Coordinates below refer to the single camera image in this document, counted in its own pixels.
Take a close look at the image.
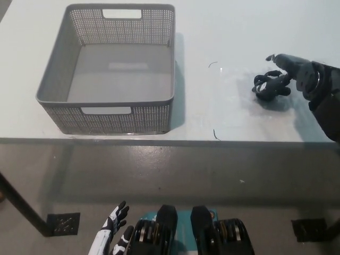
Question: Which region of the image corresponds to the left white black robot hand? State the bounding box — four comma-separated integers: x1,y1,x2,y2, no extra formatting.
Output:
87,200,135,255

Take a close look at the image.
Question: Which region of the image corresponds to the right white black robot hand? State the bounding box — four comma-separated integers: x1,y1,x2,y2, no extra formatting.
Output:
265,53,322,101

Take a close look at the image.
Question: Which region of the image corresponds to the black metal table leg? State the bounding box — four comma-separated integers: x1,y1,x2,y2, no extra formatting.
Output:
0,171,53,237

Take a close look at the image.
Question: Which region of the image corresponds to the grey perforated plastic basket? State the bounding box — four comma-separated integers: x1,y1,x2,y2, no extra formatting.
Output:
34,3,176,135

